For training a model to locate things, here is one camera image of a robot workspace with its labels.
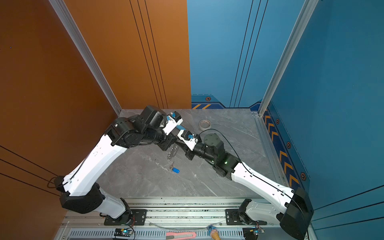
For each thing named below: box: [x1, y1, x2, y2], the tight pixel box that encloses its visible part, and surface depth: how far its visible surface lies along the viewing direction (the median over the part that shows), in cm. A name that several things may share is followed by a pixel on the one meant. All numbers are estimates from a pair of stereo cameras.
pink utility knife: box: [166, 232, 197, 240], surface depth 70 cm
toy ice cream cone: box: [208, 224, 221, 240], surface depth 68 cm
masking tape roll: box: [199, 119, 212, 131], surface depth 114 cm
